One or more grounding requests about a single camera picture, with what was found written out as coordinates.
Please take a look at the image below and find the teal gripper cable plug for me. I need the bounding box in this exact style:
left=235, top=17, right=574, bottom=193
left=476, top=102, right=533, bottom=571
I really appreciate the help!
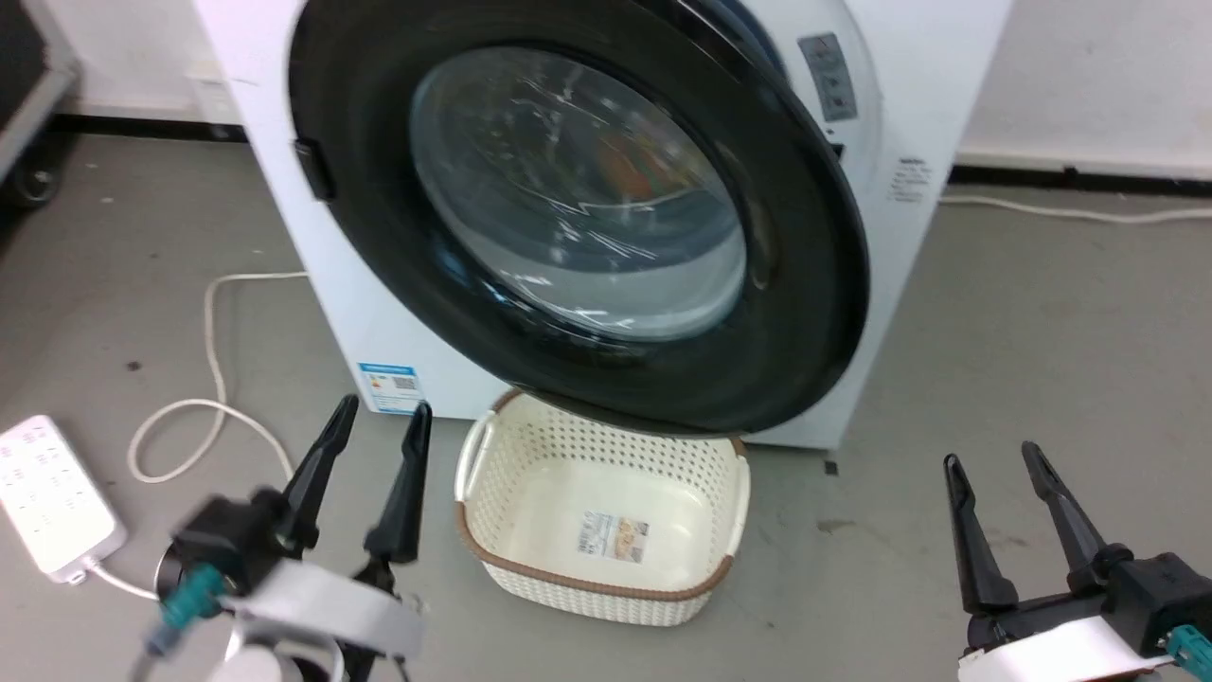
left=142, top=564, right=228, bottom=659
left=1167, top=627, right=1212, bottom=672

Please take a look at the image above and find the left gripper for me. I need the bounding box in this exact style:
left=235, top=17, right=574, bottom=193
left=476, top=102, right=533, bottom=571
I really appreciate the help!
left=171, top=395, right=434, bottom=658

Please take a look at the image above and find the blue energy label sticker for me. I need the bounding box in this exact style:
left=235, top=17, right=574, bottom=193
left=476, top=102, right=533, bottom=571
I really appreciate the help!
left=357, top=361, right=421, bottom=416

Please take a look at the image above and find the paper label inside basket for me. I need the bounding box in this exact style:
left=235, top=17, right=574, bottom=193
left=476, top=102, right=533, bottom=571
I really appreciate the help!
left=578, top=511, right=651, bottom=565

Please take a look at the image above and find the teal left gripper cable plug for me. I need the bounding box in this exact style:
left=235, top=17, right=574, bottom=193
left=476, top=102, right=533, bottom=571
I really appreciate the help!
left=142, top=564, right=228, bottom=659

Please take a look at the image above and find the thin white power strip cable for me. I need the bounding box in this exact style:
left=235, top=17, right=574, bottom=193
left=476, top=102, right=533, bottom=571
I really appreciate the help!
left=87, top=561, right=164, bottom=602

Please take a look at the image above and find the black round washer door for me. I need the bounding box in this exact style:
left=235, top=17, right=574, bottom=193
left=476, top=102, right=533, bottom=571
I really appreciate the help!
left=287, top=0, right=871, bottom=438

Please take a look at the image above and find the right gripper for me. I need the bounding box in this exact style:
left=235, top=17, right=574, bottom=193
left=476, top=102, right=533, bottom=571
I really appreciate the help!
left=943, top=440, right=1212, bottom=682

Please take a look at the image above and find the white perforated laundry basket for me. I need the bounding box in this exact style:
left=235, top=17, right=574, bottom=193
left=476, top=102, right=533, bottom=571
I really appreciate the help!
left=454, top=387, right=752, bottom=628

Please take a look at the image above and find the white looped power cable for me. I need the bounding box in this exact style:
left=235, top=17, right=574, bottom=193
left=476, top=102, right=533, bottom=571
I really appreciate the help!
left=127, top=271, right=311, bottom=485

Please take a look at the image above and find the white front-load washing machine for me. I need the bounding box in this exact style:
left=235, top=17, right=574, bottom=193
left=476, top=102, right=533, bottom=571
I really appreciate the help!
left=192, top=0, right=1014, bottom=451

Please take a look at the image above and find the white power strip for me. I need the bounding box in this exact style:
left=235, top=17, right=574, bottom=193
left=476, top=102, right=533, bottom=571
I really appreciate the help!
left=0, top=415, right=129, bottom=585

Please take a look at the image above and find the long white floor cable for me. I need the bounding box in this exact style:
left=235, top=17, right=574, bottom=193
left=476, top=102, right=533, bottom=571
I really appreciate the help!
left=939, top=193, right=1212, bottom=226

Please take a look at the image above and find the teal right gripper cable plug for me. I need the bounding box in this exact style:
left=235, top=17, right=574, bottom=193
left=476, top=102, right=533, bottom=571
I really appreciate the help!
left=1167, top=627, right=1212, bottom=672

